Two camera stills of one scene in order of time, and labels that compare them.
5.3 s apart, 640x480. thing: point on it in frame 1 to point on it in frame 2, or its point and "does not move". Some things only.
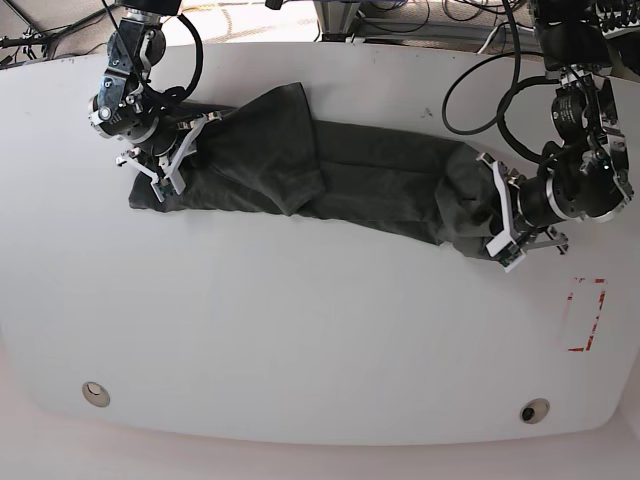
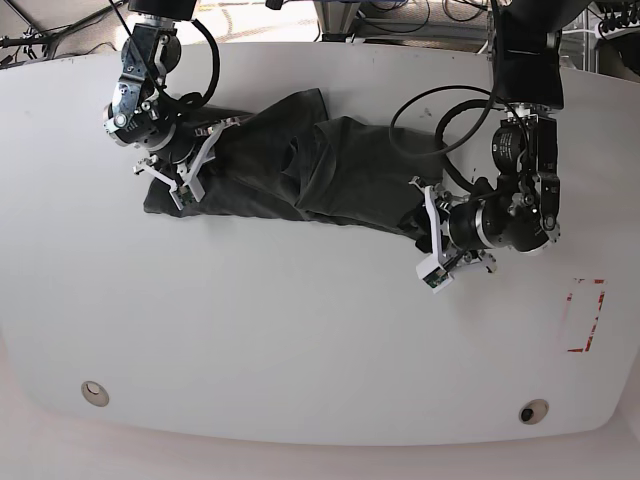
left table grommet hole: x=95 y=394 does not move
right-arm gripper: x=518 y=235 to x=438 y=271
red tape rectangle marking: x=570 y=298 does not move
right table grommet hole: x=534 y=411 does not move
